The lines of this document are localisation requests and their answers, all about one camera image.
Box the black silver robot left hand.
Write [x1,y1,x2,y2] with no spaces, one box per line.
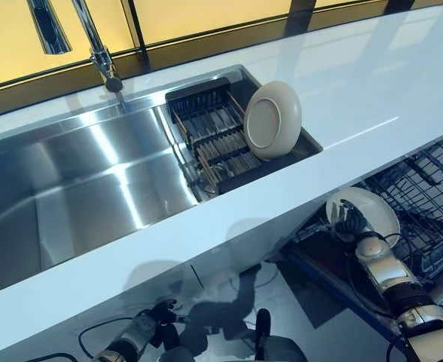
[136,298,184,340]

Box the black silver robot right hand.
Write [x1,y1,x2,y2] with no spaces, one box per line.
[328,199,374,243]

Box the beige ceramic plate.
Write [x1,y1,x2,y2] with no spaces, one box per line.
[325,186,402,250]
[243,79,304,162]

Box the white kitchen cabinet front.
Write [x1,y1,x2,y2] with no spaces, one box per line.
[0,216,339,362]

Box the stainless steel kitchen sink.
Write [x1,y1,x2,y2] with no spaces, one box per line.
[0,63,325,288]

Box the black dish drying rack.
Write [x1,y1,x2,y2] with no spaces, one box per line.
[163,76,323,198]

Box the chrome kitchen faucet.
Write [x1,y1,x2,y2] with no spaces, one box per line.
[25,0,127,115]

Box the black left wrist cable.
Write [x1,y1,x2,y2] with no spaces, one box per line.
[77,315,136,361]

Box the dark wire dishwasher rack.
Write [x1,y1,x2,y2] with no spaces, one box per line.
[356,140,443,275]

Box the yellow panel window dark frame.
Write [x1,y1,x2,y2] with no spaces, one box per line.
[0,0,398,122]

